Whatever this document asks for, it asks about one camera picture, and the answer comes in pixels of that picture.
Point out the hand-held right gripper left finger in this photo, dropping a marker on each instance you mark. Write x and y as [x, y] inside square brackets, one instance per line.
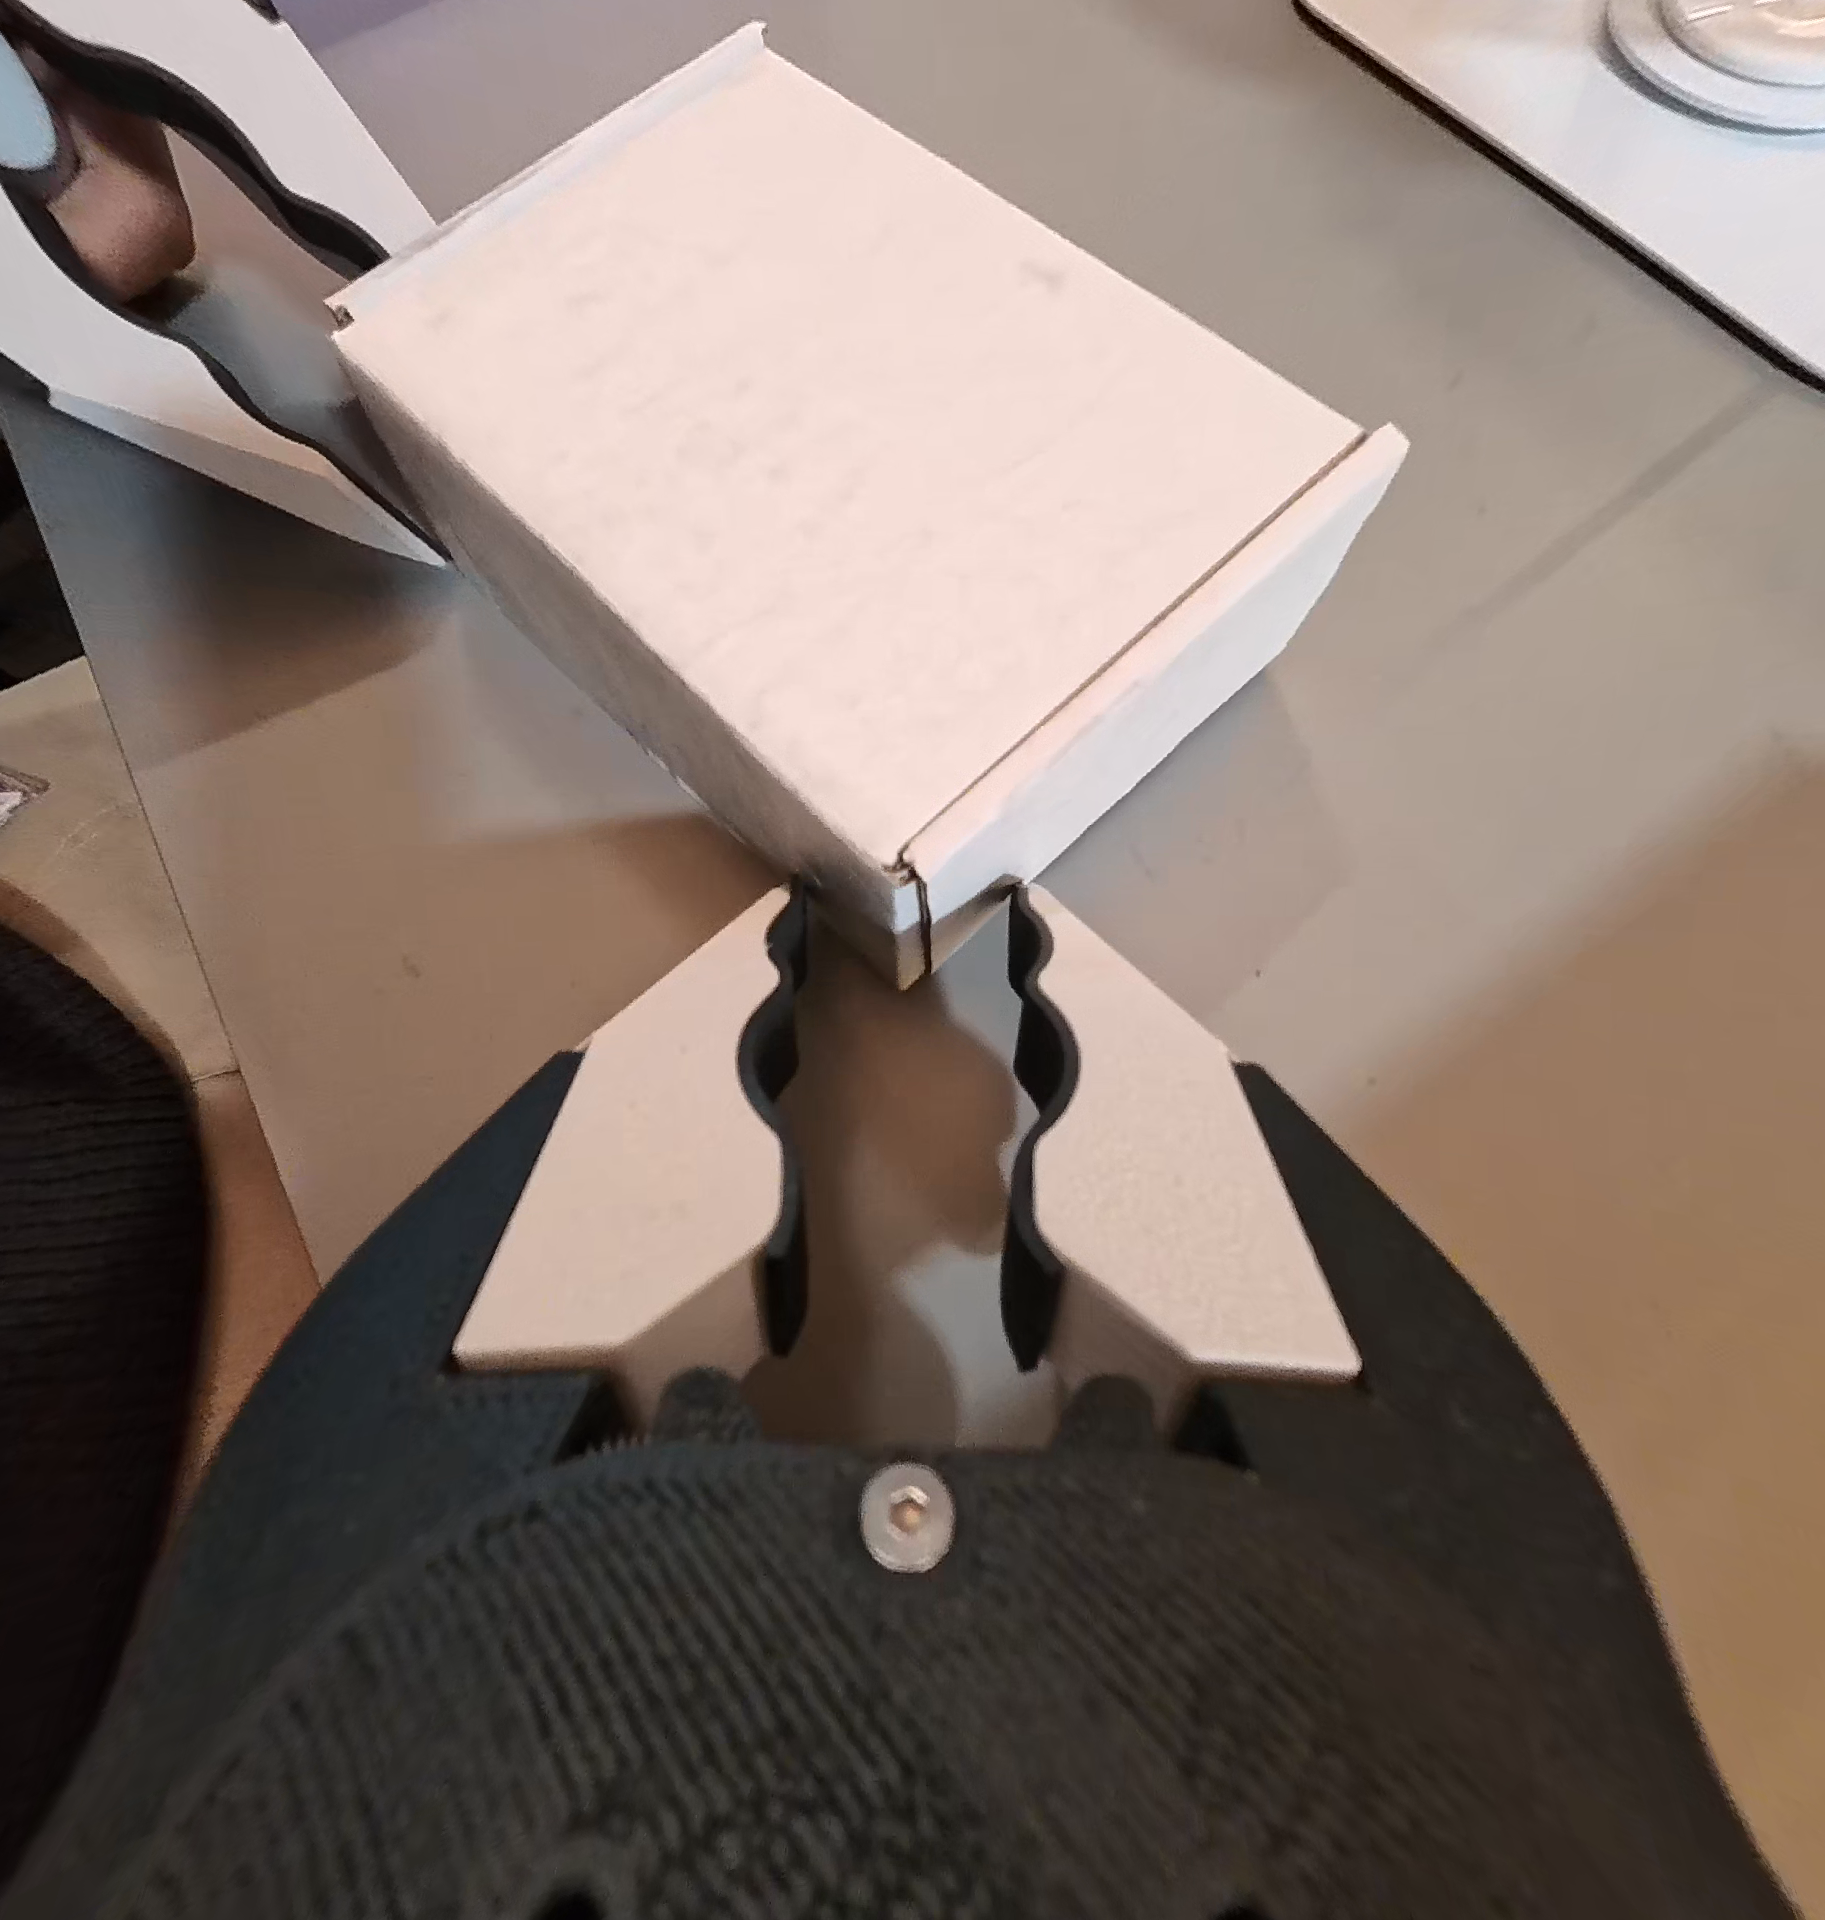
[629, 1201]

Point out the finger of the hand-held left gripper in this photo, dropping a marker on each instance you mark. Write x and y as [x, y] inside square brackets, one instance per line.
[335, 135]
[101, 361]

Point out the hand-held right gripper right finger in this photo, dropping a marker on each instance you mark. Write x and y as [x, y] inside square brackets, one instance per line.
[1199, 1201]

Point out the white cardboard mailer box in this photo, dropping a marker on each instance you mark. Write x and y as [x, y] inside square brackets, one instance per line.
[853, 450]

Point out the grey desk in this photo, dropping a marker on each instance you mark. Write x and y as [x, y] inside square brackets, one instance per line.
[1528, 751]

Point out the person's left hand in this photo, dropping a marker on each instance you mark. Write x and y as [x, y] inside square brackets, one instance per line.
[126, 210]

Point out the person's black sweater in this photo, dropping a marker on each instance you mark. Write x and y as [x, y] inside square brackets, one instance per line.
[56, 1275]

